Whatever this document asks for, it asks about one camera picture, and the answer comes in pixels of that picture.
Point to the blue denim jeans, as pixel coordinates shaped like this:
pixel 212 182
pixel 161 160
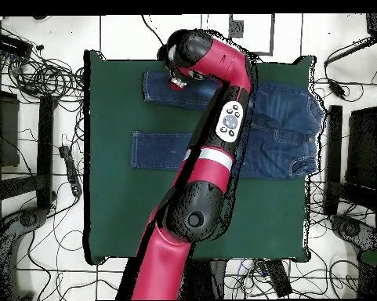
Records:
pixel 285 141

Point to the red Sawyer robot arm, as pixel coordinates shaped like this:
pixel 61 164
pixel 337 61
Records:
pixel 200 194

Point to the dark flat panel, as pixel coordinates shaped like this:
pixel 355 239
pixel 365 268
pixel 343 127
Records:
pixel 7 131
pixel 363 147

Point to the small grey box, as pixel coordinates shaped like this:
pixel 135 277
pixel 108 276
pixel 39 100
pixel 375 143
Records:
pixel 236 28

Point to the dark green table cloth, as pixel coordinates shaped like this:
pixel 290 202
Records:
pixel 113 203

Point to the black stand beam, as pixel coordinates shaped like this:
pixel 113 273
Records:
pixel 334 150
pixel 45 150

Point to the small dark oval object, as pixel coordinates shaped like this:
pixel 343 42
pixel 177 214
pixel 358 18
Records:
pixel 39 17

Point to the black power adapter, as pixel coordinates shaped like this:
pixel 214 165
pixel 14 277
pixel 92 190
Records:
pixel 336 88

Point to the black electronics box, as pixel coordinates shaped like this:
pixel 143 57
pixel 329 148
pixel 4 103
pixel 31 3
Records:
pixel 11 45

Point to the long black power strip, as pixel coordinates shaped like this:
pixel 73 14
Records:
pixel 279 279

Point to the grey rectangular frame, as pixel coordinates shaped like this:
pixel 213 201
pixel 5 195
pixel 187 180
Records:
pixel 272 34

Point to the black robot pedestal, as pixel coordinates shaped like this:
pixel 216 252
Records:
pixel 203 279

